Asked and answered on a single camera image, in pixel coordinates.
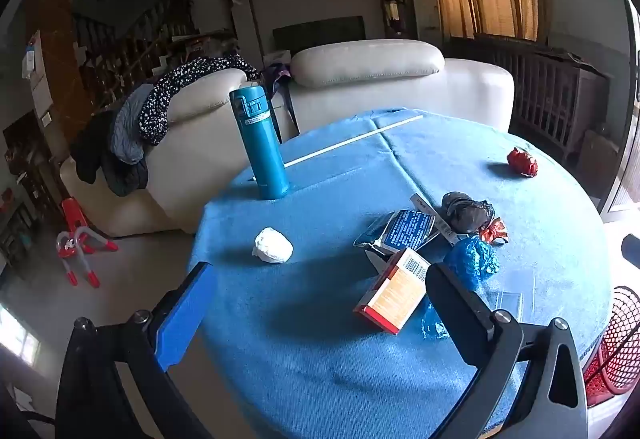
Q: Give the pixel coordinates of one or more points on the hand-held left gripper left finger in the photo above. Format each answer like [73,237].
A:
[185,314]

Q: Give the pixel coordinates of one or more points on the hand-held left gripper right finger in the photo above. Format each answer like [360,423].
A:
[450,319]

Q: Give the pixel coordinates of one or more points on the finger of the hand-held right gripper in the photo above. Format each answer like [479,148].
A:
[632,248]

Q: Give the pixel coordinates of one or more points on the orange and white box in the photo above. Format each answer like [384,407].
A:
[395,294]

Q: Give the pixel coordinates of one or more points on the blue plastic bag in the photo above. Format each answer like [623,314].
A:
[472,261]

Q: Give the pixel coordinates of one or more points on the orange wrapper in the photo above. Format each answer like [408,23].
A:
[494,231]

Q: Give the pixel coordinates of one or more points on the blue crushed cardboard box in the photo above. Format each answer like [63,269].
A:
[402,230]

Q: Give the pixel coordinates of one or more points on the red mesh wastebasket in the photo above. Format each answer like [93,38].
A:
[617,349]

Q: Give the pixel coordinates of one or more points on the black plastic bag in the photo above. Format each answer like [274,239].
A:
[466,213]

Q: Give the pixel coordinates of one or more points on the white paper ball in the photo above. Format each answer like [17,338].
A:
[272,246]

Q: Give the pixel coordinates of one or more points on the red wrapper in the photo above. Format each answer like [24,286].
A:
[522,162]

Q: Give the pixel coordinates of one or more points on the blue plastic scrap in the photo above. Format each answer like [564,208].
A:
[433,325]

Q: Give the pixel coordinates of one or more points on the glass door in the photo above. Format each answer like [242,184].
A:
[622,189]

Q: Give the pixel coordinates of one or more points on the clear plastic wrapper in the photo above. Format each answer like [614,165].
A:
[512,301]

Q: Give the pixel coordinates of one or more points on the white paper strip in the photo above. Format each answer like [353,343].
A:
[440,221]

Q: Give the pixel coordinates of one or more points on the red and white toy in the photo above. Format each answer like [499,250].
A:
[75,216]

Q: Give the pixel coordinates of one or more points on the teal thermos bottle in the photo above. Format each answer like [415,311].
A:
[262,149]

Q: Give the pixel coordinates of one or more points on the wooden crib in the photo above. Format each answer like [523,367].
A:
[540,89]

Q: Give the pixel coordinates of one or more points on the black garment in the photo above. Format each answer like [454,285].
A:
[90,149]

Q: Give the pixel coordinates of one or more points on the grey knit garment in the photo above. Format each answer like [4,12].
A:
[127,129]

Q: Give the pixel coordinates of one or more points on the white stick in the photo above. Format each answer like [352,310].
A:
[350,141]

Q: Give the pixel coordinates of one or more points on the dark floral garment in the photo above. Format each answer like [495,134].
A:
[175,84]

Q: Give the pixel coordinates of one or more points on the purple bag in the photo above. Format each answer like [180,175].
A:
[280,76]

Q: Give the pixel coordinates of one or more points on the white leather sofa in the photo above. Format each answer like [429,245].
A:
[375,64]

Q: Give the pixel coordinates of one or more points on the wooden staircase railing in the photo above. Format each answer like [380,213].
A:
[130,49]

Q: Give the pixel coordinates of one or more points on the white standing air conditioner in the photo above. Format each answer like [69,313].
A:
[426,16]

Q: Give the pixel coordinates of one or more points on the black television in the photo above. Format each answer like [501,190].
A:
[320,34]

